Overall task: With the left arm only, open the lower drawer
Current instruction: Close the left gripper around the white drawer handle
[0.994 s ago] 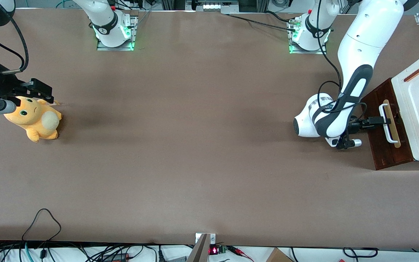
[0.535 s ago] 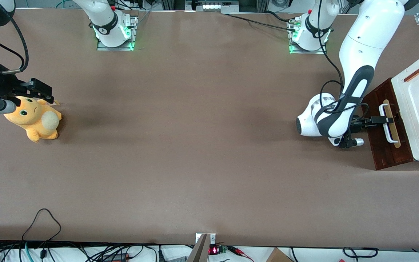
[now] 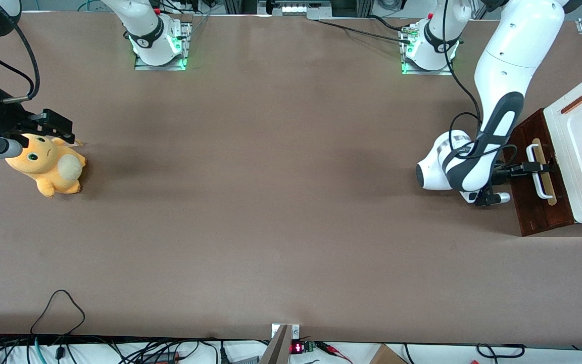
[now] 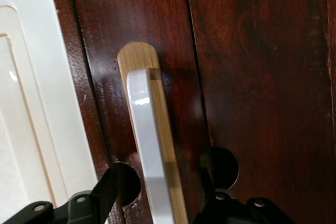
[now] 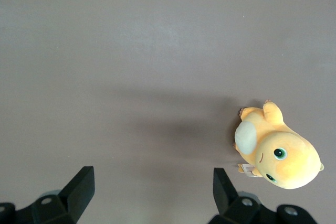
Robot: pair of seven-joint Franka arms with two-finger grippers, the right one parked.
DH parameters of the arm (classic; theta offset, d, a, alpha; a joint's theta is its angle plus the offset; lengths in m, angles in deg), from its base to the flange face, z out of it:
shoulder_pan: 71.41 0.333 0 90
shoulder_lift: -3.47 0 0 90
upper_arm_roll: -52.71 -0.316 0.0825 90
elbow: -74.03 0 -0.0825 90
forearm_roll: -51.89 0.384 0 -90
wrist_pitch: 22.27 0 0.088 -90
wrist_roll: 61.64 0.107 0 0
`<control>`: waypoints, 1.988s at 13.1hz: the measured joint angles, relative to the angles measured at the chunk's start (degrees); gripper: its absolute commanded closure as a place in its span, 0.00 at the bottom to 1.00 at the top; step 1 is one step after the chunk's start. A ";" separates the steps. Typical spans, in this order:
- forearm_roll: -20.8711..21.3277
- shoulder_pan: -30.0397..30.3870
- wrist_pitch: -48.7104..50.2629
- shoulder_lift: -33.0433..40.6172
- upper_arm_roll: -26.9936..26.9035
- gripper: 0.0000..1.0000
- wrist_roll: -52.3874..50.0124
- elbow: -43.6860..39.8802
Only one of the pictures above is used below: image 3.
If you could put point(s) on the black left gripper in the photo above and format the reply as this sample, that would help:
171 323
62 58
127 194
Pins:
504 174

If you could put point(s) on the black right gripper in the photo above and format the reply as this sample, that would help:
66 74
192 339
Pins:
4 119

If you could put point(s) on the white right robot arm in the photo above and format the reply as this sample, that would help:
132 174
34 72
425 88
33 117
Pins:
152 35

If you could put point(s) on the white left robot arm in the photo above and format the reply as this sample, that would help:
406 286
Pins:
518 50

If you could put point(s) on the orange plush toy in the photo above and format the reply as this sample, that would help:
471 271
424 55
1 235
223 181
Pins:
51 167

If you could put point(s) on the brown cardboard box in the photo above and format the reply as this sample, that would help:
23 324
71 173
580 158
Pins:
387 355

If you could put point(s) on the black power adapter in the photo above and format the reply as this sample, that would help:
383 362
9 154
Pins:
162 358

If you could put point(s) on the red clip leads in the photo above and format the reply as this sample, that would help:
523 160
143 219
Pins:
334 350

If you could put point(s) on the circuit board red display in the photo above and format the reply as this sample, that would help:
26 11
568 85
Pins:
301 347

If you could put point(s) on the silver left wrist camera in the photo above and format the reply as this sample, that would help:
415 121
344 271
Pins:
495 198

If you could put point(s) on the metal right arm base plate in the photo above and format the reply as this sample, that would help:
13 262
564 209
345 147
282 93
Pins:
186 45

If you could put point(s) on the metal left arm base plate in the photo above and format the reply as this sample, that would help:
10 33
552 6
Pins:
409 68

